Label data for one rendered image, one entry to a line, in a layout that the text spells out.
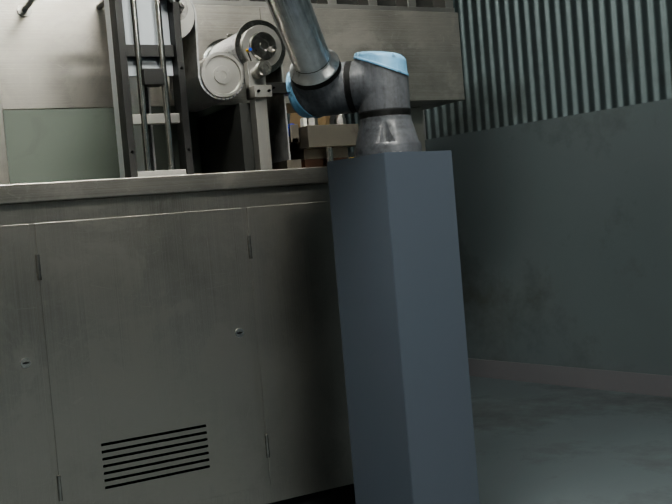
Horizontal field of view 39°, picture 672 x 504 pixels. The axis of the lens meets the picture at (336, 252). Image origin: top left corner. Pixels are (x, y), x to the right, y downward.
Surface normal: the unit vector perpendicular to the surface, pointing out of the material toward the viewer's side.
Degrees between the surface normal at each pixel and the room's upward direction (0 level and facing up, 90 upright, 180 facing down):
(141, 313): 90
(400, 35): 90
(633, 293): 90
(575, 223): 90
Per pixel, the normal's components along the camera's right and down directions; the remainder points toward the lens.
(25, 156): 0.47, -0.01
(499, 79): -0.78, 0.09
